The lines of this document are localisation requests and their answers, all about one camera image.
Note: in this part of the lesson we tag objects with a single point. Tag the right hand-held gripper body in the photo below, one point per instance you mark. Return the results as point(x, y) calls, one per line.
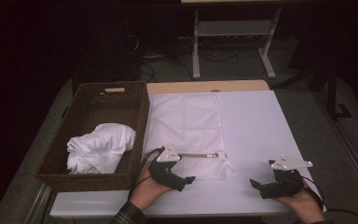
point(289, 183)

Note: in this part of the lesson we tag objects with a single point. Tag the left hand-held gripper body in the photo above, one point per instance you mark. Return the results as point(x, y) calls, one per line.
point(163, 171)

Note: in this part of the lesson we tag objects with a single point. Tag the white mesh laundry bag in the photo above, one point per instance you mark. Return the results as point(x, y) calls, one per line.
point(183, 124)

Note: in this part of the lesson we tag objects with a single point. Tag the white shirt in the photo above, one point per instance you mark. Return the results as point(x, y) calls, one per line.
point(101, 146)

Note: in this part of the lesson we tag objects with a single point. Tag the brown wicker basket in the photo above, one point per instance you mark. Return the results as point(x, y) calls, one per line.
point(99, 105)

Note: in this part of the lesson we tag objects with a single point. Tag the person's left hand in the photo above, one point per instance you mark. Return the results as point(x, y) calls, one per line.
point(146, 193)

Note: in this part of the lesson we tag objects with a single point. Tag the person's right hand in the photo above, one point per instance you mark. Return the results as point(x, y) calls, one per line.
point(307, 207)

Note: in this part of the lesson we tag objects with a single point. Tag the white foam board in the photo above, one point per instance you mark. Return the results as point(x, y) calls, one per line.
point(254, 130)

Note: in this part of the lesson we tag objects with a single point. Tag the black metal stand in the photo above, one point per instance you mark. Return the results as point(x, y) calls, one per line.
point(332, 93)

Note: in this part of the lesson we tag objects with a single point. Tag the aluminium rail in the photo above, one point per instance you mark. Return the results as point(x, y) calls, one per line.
point(40, 203)
point(351, 149)

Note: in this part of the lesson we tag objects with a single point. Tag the white metal desk frame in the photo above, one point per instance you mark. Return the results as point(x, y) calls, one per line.
point(233, 28)

